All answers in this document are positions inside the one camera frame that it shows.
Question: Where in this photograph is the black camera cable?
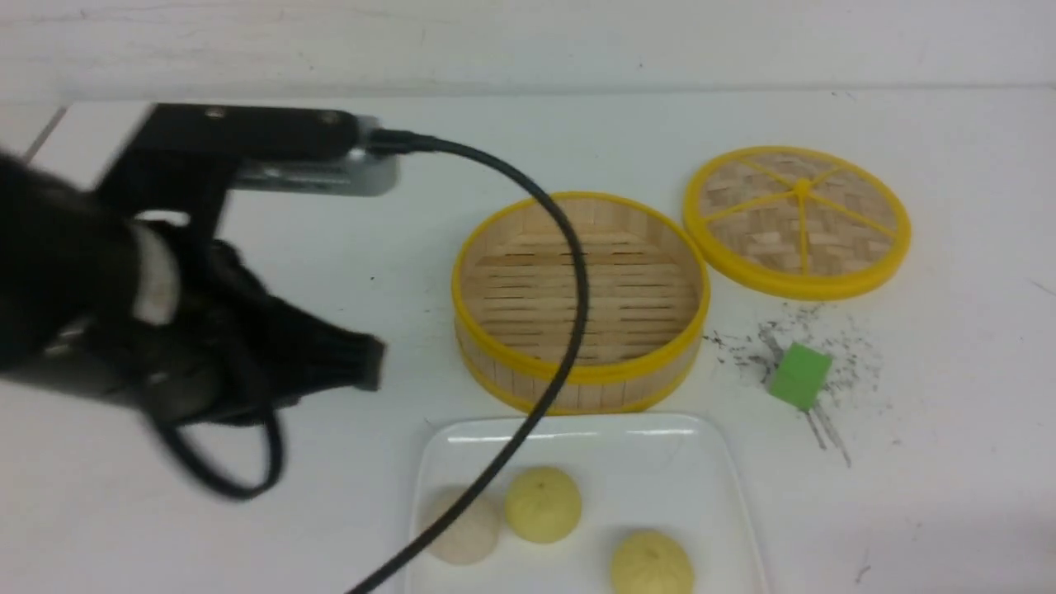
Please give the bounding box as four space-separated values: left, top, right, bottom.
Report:
153 130 592 594

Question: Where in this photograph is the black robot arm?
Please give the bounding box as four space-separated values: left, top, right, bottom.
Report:
2 149 385 427

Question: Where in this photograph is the green cube block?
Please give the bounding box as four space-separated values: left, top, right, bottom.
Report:
768 342 833 413

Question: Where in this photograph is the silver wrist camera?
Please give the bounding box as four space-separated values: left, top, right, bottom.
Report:
95 103 400 240

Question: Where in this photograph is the yellow steamed bun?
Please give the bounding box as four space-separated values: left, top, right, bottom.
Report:
504 466 583 545
610 530 696 593

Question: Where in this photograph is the woven bamboo steamer lid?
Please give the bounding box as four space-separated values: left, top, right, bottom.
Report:
682 146 912 302

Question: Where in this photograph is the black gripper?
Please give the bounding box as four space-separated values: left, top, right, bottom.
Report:
124 223 386 426

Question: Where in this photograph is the bamboo steamer basket yellow rim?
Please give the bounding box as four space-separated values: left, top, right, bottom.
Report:
451 191 710 415

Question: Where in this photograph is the yellow steamed bun on plate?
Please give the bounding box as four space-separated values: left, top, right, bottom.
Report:
504 466 583 545

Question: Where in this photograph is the white square plate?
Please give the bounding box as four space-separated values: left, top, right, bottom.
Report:
399 413 770 593

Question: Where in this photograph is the white steamed bun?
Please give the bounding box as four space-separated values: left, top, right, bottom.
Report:
422 486 502 565

